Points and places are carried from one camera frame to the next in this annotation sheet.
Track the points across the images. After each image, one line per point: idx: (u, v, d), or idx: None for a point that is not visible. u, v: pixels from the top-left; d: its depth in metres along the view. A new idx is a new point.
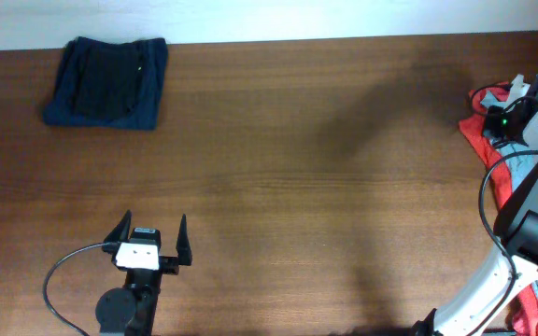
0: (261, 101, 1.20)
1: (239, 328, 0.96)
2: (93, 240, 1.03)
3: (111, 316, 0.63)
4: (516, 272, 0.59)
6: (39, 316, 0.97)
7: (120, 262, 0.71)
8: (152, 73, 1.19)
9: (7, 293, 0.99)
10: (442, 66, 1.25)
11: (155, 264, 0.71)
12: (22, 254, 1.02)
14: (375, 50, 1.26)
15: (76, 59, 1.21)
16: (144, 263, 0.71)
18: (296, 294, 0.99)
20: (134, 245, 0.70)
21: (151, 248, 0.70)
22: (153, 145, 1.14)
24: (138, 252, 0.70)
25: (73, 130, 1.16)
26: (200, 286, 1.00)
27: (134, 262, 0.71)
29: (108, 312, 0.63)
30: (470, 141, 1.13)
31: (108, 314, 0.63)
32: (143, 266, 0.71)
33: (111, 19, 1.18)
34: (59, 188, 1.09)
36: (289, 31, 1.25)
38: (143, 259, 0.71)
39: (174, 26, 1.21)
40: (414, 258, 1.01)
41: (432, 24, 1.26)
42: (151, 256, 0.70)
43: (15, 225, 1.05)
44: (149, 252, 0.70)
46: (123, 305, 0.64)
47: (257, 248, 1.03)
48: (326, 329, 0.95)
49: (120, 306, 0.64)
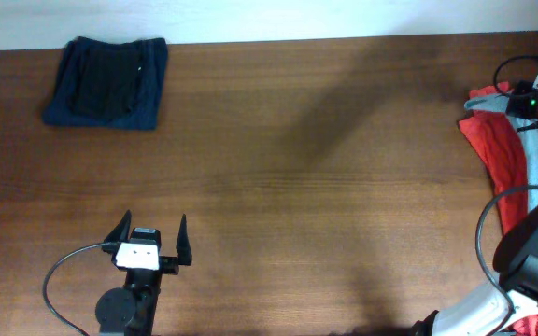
0: (261, 100, 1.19)
1: (237, 328, 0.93)
2: (89, 239, 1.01)
3: (112, 318, 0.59)
4: (514, 305, 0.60)
6: (31, 317, 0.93)
7: (120, 262, 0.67)
8: (152, 73, 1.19)
9: None
10: (443, 65, 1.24)
11: (156, 264, 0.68)
12: (17, 252, 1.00)
14: (375, 50, 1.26)
15: (77, 60, 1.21)
16: (146, 263, 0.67)
18: (295, 293, 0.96)
20: (134, 245, 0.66)
21: (151, 249, 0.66)
22: (152, 144, 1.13)
24: (139, 252, 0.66)
25: (71, 129, 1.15)
26: (196, 285, 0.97)
27: (134, 263, 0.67)
29: (108, 312, 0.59)
30: (470, 142, 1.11)
31: (108, 314, 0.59)
32: (143, 266, 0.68)
33: (112, 19, 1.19)
34: (55, 187, 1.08)
36: (289, 31, 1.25)
38: (144, 260, 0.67)
39: (175, 26, 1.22)
40: (417, 258, 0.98)
41: (433, 24, 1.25)
42: (153, 256, 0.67)
43: (10, 223, 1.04)
44: (149, 252, 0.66)
46: (124, 306, 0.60)
47: (256, 247, 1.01)
48: (326, 330, 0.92)
49: (120, 308, 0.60)
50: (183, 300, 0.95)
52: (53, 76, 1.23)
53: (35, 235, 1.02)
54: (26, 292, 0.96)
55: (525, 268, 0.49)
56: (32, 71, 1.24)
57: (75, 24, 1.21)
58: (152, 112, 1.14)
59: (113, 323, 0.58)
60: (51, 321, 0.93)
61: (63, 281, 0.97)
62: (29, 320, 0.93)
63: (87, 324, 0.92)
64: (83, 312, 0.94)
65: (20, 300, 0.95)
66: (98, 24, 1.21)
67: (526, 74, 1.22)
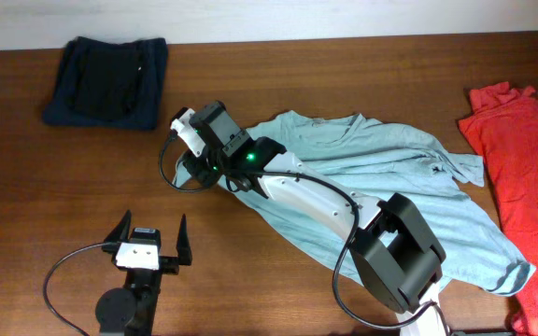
0: (261, 99, 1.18)
1: (239, 328, 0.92)
2: (88, 239, 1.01)
3: (113, 319, 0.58)
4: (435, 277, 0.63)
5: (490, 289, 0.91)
6: (31, 317, 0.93)
7: (120, 261, 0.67)
8: (152, 72, 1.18)
9: (0, 291, 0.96)
10: (441, 66, 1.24)
11: (156, 264, 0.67)
12: (18, 250, 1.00)
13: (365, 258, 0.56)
14: (374, 50, 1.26)
15: (76, 60, 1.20)
16: (145, 264, 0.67)
18: (296, 293, 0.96)
20: (134, 245, 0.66)
21: (151, 248, 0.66)
22: (152, 145, 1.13)
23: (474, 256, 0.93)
24: (139, 251, 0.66)
25: (71, 129, 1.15)
26: (198, 285, 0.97)
27: (134, 262, 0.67)
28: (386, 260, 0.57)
29: (107, 312, 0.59)
30: (469, 140, 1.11)
31: (107, 314, 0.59)
32: (143, 266, 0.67)
33: (111, 18, 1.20)
34: (54, 187, 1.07)
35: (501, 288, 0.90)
36: (289, 32, 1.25)
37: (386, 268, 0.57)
38: (144, 260, 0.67)
39: (174, 26, 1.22)
40: None
41: (432, 24, 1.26)
42: (152, 256, 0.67)
43: (10, 222, 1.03)
44: (149, 252, 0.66)
46: (124, 307, 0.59)
47: (257, 248, 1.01)
48: (326, 329, 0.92)
49: (120, 309, 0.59)
50: (183, 301, 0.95)
52: (53, 76, 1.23)
53: (34, 235, 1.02)
54: (26, 291, 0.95)
55: (410, 291, 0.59)
56: (32, 71, 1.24)
57: (75, 24, 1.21)
58: (152, 111, 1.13)
59: (112, 324, 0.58)
60: (51, 321, 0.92)
61: (63, 281, 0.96)
62: (29, 319, 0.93)
63: (87, 324, 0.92)
64: (83, 312, 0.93)
65: (20, 300, 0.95)
66: (97, 24, 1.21)
67: (522, 74, 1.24)
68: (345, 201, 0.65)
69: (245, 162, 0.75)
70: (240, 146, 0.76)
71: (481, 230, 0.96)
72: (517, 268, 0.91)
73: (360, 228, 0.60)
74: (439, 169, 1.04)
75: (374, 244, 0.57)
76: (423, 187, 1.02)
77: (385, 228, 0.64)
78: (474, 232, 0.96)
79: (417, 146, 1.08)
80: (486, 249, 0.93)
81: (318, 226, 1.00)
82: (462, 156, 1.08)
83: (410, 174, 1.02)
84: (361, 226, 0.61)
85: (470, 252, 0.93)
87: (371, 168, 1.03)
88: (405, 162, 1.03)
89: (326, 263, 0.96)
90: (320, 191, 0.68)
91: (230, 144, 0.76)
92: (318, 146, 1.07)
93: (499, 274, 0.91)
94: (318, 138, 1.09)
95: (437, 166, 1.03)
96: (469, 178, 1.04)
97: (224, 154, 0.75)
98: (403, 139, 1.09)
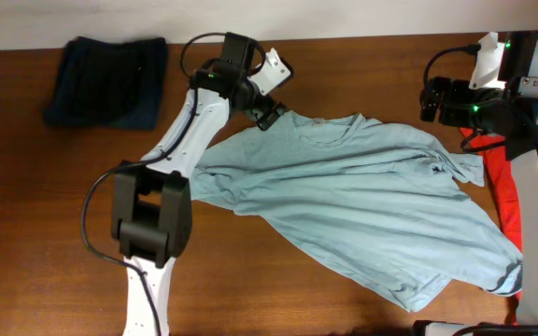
0: None
1: (239, 328, 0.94)
2: (90, 240, 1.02)
3: (230, 42, 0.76)
4: None
5: (499, 286, 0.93)
6: (37, 316, 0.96)
7: (271, 54, 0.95)
8: (152, 73, 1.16)
9: (7, 291, 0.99)
10: (445, 66, 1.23)
11: (266, 90, 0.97)
12: (22, 253, 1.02)
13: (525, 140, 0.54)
14: (375, 50, 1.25)
15: (76, 60, 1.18)
16: (267, 76, 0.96)
18: (296, 293, 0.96)
20: (282, 65, 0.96)
21: (288, 72, 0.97)
22: (153, 145, 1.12)
23: (474, 256, 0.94)
24: (279, 65, 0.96)
25: (71, 130, 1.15)
26: (200, 286, 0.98)
27: (270, 66, 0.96)
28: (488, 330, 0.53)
29: (227, 48, 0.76)
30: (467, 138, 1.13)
31: (227, 49, 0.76)
32: (266, 76, 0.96)
33: (110, 18, 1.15)
34: (56, 188, 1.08)
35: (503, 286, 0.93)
36: (290, 31, 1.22)
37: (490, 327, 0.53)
38: (273, 74, 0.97)
39: (174, 26, 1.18)
40: None
41: (437, 25, 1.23)
42: (277, 82, 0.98)
43: (13, 225, 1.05)
44: (283, 72, 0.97)
46: (238, 48, 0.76)
47: (257, 248, 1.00)
48: (326, 329, 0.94)
49: (233, 50, 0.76)
50: (184, 301, 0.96)
52: (53, 76, 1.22)
53: (34, 235, 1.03)
54: (26, 292, 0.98)
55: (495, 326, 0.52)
56: (32, 71, 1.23)
57: (73, 24, 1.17)
58: (152, 112, 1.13)
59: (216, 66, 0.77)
60: (54, 318, 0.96)
61: (63, 281, 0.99)
62: (35, 317, 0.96)
63: (90, 323, 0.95)
64: (87, 312, 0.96)
65: (24, 300, 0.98)
66: (95, 24, 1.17)
67: None
68: None
69: None
70: (536, 95, 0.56)
71: (477, 230, 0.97)
72: (517, 268, 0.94)
73: (530, 124, 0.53)
74: (439, 169, 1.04)
75: (526, 155, 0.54)
76: (423, 187, 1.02)
77: (527, 120, 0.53)
78: (474, 230, 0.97)
79: (418, 146, 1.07)
80: (482, 248, 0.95)
81: (318, 227, 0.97)
82: (462, 156, 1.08)
83: (410, 174, 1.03)
84: (516, 145, 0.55)
85: (474, 252, 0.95)
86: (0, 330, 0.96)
87: (373, 168, 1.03)
88: (406, 162, 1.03)
89: (326, 263, 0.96)
90: (523, 174, 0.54)
91: (536, 80, 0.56)
92: (318, 145, 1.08)
93: (501, 275, 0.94)
94: (318, 138, 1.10)
95: (437, 166, 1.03)
96: (469, 178, 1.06)
97: (519, 88, 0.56)
98: (403, 139, 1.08)
